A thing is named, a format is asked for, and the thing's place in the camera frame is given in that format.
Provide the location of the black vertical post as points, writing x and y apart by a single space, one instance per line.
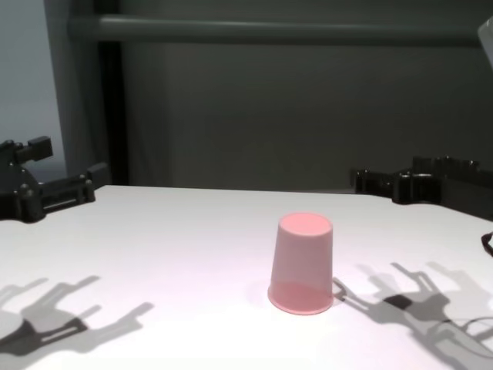
111 115

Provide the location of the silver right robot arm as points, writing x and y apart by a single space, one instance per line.
487 40

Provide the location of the pink plastic cup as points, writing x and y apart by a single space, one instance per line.
302 266

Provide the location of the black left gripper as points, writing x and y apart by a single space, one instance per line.
15 192

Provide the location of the thin grey low rail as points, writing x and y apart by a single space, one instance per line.
231 187

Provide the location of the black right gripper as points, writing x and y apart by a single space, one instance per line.
458 189

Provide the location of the grey vertical frame column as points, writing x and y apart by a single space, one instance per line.
73 96

